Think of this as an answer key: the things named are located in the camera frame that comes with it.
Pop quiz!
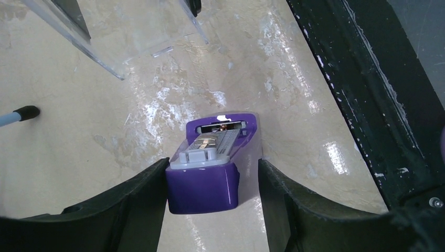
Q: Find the light blue music stand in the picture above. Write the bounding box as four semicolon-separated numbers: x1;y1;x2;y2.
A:
1;106;40;127

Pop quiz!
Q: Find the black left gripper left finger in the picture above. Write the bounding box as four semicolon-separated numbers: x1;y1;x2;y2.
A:
1;158;169;251

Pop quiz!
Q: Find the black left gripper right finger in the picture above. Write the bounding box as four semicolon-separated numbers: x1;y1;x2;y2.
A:
258;159;444;251

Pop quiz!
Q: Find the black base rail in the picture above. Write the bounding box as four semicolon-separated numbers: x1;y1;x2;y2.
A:
288;1;444;208

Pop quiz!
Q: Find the clear plastic metronome cover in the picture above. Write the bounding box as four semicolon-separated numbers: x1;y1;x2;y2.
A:
23;0;209;80

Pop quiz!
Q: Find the purple metronome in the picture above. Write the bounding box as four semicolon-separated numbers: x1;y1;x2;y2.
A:
165;111;263;215

